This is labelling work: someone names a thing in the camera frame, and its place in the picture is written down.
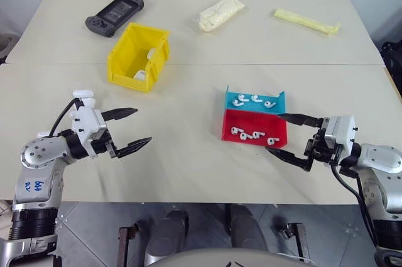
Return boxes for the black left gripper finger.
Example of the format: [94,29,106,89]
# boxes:
[111,136,153,159]
[102,107,139,123]

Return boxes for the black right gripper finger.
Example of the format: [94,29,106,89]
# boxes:
[264,146,312,173]
[277,112,327,128]

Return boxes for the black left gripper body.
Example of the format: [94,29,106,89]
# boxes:
[90,136,119,159]

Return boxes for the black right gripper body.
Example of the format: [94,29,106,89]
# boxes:
[303,127,344,168]

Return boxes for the yellow plastic bin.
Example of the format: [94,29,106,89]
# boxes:
[106,22,171,94]

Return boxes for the red plastic tray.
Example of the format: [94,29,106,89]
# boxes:
[220,108,289,149]

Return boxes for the blue plastic tray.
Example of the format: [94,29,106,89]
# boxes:
[224,84,286,115]

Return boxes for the long pale yellow packet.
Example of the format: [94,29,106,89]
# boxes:
[273,8,342,38]

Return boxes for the dark grey handheld game console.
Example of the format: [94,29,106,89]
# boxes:
[85,0,146,39]

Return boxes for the black equipment beside table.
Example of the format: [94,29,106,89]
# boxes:
[381,40,402,100]

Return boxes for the light grey rounded robot torso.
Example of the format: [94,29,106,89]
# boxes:
[156,247,317,267]

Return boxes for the grey round object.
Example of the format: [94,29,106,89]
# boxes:
[0,32,20,64]

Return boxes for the cream filled plastic bag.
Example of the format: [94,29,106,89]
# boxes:
[192,0,246,33]

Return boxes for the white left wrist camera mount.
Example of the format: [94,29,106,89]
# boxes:
[69,105,111,158]

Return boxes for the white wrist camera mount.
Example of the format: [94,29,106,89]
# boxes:
[69,105,111,158]
[323,115,358,155]

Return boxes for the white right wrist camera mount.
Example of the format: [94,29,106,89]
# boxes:
[323,115,358,155]

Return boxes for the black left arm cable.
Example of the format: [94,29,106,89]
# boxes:
[48,99,80,138]

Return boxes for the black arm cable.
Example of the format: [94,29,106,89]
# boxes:
[48,99,80,138]
[330,162,381,251]

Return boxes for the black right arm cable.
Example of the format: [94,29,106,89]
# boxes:
[330,162,381,251]

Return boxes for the brown metal frame post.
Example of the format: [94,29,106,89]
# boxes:
[118,222,141,267]
[281,222,308,262]

